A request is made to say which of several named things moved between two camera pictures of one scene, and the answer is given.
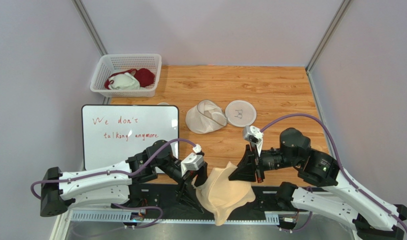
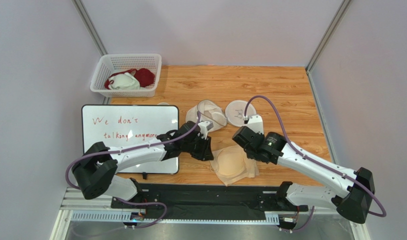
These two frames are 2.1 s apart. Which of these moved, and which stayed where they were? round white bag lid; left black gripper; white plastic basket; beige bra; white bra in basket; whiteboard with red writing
Moved: beige bra; left black gripper
Stayed: round white bag lid; whiteboard with red writing; white bra in basket; white plastic basket
